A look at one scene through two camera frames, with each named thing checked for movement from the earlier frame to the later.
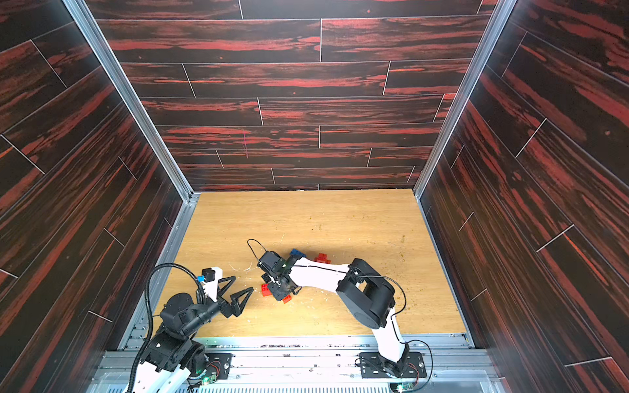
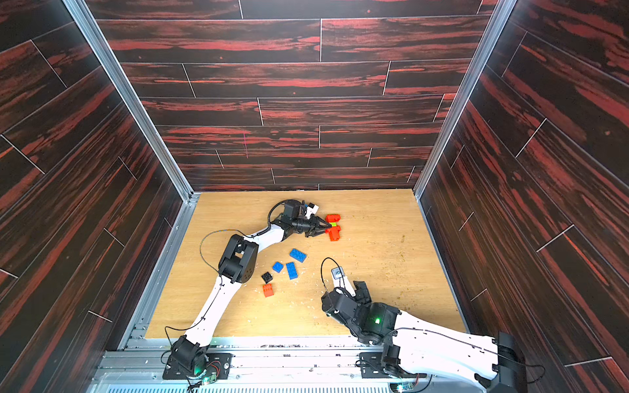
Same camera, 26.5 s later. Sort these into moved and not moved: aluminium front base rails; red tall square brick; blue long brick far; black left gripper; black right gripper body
Moved: black left gripper; black right gripper body
Not moved: aluminium front base rails; blue long brick far; red tall square brick
